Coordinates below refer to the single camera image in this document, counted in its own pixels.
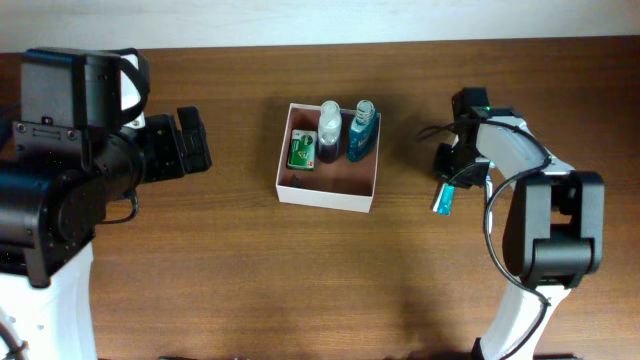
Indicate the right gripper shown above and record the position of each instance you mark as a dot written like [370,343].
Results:
[451,163]

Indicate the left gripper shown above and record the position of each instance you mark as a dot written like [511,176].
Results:
[167,148]

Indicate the blue white toothbrush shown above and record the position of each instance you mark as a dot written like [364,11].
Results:
[489,189]

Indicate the teal white toothpaste tube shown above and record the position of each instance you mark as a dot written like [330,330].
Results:
[443,199]

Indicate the teal mouthwash bottle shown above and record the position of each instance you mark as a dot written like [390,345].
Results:
[361,132]

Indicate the green Dettol soap box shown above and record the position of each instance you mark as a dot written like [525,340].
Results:
[302,152]

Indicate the clear dark liquid bottle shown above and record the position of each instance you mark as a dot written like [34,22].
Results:
[329,131]

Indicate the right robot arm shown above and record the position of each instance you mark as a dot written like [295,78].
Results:
[542,218]

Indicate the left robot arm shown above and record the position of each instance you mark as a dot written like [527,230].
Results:
[82,140]

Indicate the white cardboard box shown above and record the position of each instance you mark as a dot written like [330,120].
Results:
[342,185]

